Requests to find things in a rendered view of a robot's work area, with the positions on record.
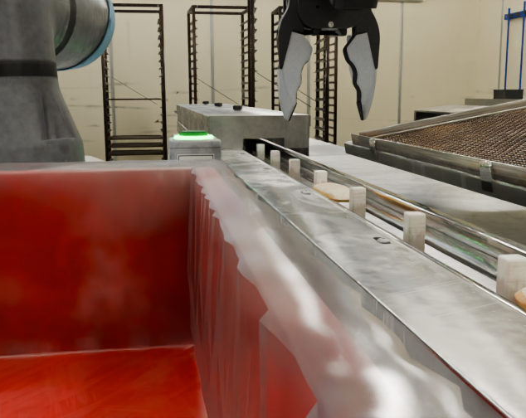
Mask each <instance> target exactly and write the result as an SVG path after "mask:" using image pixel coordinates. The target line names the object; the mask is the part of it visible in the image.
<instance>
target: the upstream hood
mask: <svg viewBox="0 0 526 418"><path fill-rule="evenodd" d="M202 103H203V104H177V111H178V122H179V123H180V124H182V125H183V126H184V127H185V128H186V129H188V130H205V131H207V132H208V134H210V135H212V136H214V137H216V138H217V139H220V140H221V148H222V149H241V148H243V139H265V140H267V141H270V142H272V143H275V144H278V145H280V146H282V147H284V148H288V149H290V150H293V151H296V152H297V153H301V154H303V155H305V156H308V157H309V126H311V115H308V114H296V113H293V114H292V117H291V119H290V121H287V120H285V118H284V115H283V113H282V111H277V110H271V109H260V108H253V107H246V106H242V105H233V104H223V103H215V104H209V101H203V102H202Z"/></svg>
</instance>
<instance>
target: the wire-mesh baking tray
mask: <svg viewBox="0 0 526 418"><path fill-rule="evenodd" d="M496 115H497V116H496ZM477 120H478V121H477ZM516 121H517V122H516ZM467 125H468V126H467ZM451 126H452V127H451ZM475 126H476V127H475ZM502 126H503V127H502ZM471 127H472V128H471ZM478 130H479V131H478ZM511 131H512V132H511ZM492 132H493V133H492ZM507 132H508V133H507ZM476 134H477V135H476ZM515 134H516V135H515ZM447 135H448V136H447ZM471 135H472V136H471ZM483 135H484V136H483ZM471 137H472V138H471ZM351 138H352V143H353V144H355V145H359V146H363V147H366V148H370V144H369V139H375V140H376V144H377V150H379V151H383V152H386V153H392V154H396V155H399V156H403V157H407V158H413V159H416V160H420V161H423V162H427V163H433V164H436V165H440V166H443V167H447V168H454V169H457V170H461V171H464V172H468V173H473V174H477V175H480V161H487V162H491V163H492V165H493V170H494V179H497V180H501V181H505V182H511V183H514V184H518V185H521V186H525V187H526V166H525V165H526V145H525V144H526V99H525V100H517V101H513V102H508V103H504V104H497V105H492V106H488V107H484V108H479V109H471V110H466V111H462V112H458V113H454V114H446V115H442V116H437V117H433V118H429V119H421V120H417V121H412V122H408V123H404V124H396V125H392V126H387V127H383V128H379V129H371V130H367V131H363V132H359V135H357V134H351ZM467 139H468V140H467ZM462 140H463V141H462ZM471 140H472V141H471ZM496 140H497V141H496ZM491 141H492V142H491ZM502 141H503V142H502ZM515 141H516V142H515ZM497 142H498V143H497ZM507 142H508V143H507ZM521 142H522V143H521ZM467 144H468V145H467ZM476 144H477V145H476ZM427 145H428V146H427ZM471 145H472V146H471ZM482 145H483V146H482ZM434 146H435V147H434ZM443 146H444V147H443ZM476 146H477V147H476ZM487 146H488V147H487ZM438 147H439V148H438ZM447 147H448V148H447ZM482 147H483V148H482ZM490 148H491V149H490ZM461 149H462V150H461ZM496 149H497V150H496ZM454 150H455V151H454ZM456 150H457V151H456ZM466 150H468V151H466ZM490 150H491V151H490ZM502 150H503V151H502ZM449 151H450V152H449ZM461 151H462V152H461ZM482 151H483V152H482ZM493 151H494V152H493ZM496 151H497V152H496ZM524 153H525V154H524ZM466 154H467V155H466ZM488 154H489V155H488ZM491 154H492V155H491ZM483 155H484V156H483ZM518 155H519V156H518ZM521 155H523V156H521ZM512 156H513V157H512ZM480 157H481V158H480ZM516 157H517V158H516ZM501 158H502V159H501ZM504 159H505V160H504ZM507 159H508V160H507ZM495 160H496V161H495ZM498 160H499V161H498ZM519 160H521V161H519ZM502 161H503V162H502ZM517 162H518V163H517ZM522 165H523V166H522Z"/></svg>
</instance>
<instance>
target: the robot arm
mask: <svg viewBox="0 0 526 418"><path fill-rule="evenodd" d="M377 2H378V0H283V17H282V18H281V19H280V21H279V24H278V27H277V32H276V44H277V51H278V58H279V65H278V68H277V69H278V70H277V83H278V94H279V102H280V107H281V111H282V113H283V115H284V118H285V120H287V121H290V119H291V117H292V114H293V113H294V111H295V107H296V105H297V90H298V89H299V87H300V85H301V83H302V77H301V71H302V70H303V67H304V65H305V64H306V63H307V62H308V61H309V59H310V57H311V54H312V50H313V48H312V46H311V45H310V44H309V42H308V41H307V39H306V38H305V36H308V35H311V36H346V35H347V29H348V28H350V27H351V28H352V35H351V34H349V35H347V44H346V45H345V46H344V48H343V55H344V59H345V60H346V62H347V63H348V64H349V72H350V75H351V78H352V81H353V86H354V88H355V89H356V91H357V102H356V104H357V107H358V112H359V116H360V119H361V120H365V119H366V118H367V117H368V113H369V110H370V108H371V105H372V102H373V96H374V91H375V84H376V78H377V68H378V58H379V47H380V32H379V27H378V24H377V20H376V18H375V16H374V14H373V12H372V9H371V8H377ZM114 26H115V14H114V6H113V3H112V2H111V0H0V163H67V162H85V152H84V144H83V141H82V138H81V136H80V133H79V131H78V129H77V127H76V125H75V122H74V120H73V118H72V116H71V113H70V111H69V109H68V107H67V105H66V102H65V100H64V98H63V95H62V93H61V90H60V87H59V82H58V75H57V71H64V70H74V69H78V68H81V67H84V66H87V65H89V64H90V63H92V62H94V61H95V60H97V59H98V58H99V57H100V56H101V55H102V54H103V53H104V52H105V50H106V48H107V47H108V45H109V43H110V41H111V39H112V36H113V34H114ZM359 34H360V35H359Z"/></svg>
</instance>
